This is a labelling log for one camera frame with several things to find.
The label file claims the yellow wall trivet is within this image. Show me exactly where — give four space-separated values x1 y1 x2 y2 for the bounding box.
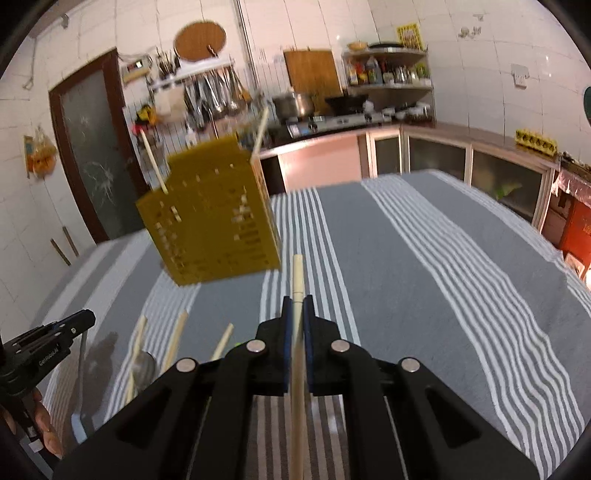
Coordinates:
396 23 424 51

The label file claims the brown frosted glass door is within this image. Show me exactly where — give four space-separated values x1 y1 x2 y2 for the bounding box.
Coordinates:
48 48 148 244

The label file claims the metal spoon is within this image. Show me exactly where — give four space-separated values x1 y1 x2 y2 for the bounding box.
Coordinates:
131 351 158 393

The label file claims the metal corner shelf rack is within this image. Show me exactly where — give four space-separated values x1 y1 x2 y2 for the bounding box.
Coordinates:
342 45 435 125

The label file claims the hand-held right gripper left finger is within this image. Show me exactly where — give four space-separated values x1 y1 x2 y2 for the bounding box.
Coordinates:
53 295 294 480

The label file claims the grey striped tablecloth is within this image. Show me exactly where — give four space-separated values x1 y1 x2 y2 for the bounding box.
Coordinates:
28 168 591 480

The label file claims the gas stove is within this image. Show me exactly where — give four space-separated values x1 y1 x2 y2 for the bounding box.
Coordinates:
286 111 393 138

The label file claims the white wall utensil rack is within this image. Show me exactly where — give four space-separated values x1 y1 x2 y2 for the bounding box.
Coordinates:
148 58 236 90

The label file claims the hanging white bag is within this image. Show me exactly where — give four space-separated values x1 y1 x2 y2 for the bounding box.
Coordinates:
154 88 185 116

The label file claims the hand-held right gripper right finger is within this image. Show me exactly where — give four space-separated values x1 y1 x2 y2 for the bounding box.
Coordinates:
302 294 541 480

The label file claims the row of condiment bottles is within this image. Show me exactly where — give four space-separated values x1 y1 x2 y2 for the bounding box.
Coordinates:
347 55 432 86

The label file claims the yellow perforated utensil holder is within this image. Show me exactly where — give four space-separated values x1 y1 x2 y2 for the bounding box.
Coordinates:
135 135 282 288

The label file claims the wooden chopstick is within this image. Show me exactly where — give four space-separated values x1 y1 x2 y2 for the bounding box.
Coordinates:
161 310 190 372
141 133 169 193
210 323 235 362
250 105 270 158
290 255 305 480
124 315 148 404

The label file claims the person's left hand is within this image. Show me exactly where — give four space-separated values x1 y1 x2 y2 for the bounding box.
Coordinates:
27 389 63 460

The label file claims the black wok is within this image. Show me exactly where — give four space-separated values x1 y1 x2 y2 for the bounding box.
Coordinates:
324 93 370 116

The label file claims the vertical wall pipe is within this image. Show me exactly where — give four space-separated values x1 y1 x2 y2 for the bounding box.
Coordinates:
238 0 254 88

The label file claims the steel cooking pot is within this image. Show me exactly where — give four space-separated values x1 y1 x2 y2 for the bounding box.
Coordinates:
271 91 315 120

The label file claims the hanging orange plastic bag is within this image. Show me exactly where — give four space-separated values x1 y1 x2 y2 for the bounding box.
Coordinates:
23 127 58 181

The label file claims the utensil cup with knives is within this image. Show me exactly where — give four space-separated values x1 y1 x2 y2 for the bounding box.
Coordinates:
157 48 182 77

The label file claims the wall electrical box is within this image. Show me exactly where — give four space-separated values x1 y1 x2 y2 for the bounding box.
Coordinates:
121 55 153 84

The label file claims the yellow egg tray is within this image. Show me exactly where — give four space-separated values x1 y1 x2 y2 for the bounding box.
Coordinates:
515 129 559 155

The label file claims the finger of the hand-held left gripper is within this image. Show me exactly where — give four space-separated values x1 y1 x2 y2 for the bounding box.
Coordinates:
54 309 97 337

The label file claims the red cabinet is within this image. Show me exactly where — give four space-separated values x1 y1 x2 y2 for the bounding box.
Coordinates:
545 159 591 287

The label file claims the bamboo stick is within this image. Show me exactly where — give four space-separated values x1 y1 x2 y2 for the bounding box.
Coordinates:
62 226 80 258
50 239 72 267

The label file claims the stack of white bowls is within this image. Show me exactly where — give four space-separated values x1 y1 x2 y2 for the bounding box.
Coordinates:
383 104 435 123

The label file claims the round wooden board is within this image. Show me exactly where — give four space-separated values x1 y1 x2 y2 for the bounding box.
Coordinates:
173 21 228 61

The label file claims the rectangular wooden cutting board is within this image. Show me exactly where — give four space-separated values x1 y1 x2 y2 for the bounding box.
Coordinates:
283 48 343 116

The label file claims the row of hanging ladles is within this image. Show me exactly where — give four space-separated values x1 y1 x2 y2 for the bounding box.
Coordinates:
185 69 252 125

